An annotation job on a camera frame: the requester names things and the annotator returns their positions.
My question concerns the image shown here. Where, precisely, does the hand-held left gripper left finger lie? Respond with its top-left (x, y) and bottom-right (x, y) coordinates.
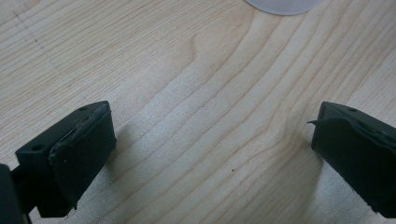
top-left (14, 100), bottom-right (118, 218)

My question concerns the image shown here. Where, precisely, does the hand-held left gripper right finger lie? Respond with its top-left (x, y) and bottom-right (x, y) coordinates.
top-left (307, 101), bottom-right (396, 218)

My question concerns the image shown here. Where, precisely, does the clear plastic storage box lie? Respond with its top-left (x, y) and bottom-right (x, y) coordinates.
top-left (244, 0), bottom-right (321, 16)

